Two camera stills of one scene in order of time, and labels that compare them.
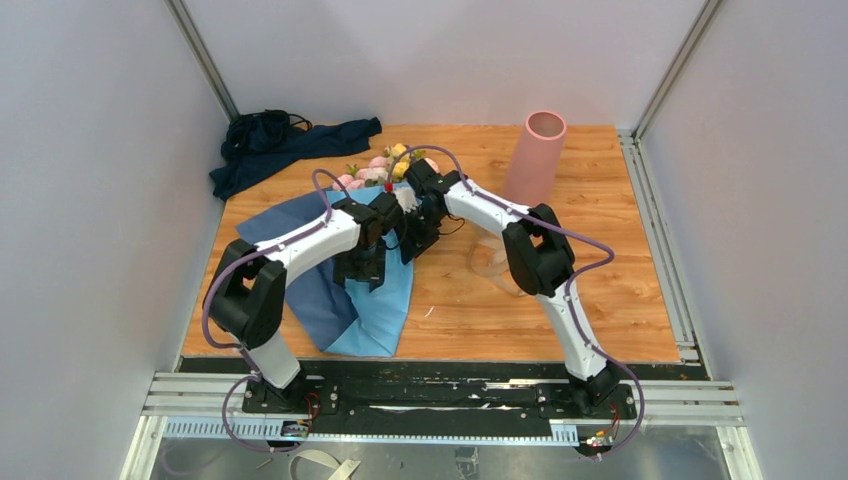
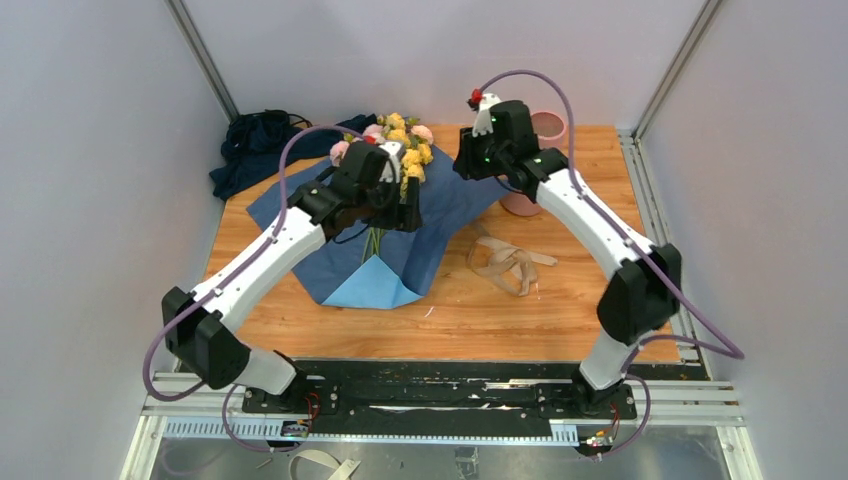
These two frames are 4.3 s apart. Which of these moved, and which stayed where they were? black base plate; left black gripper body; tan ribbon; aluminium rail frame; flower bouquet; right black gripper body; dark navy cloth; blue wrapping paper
Moved: blue wrapping paper; right black gripper body; flower bouquet; left black gripper body
Stayed: dark navy cloth; tan ribbon; aluminium rail frame; black base plate
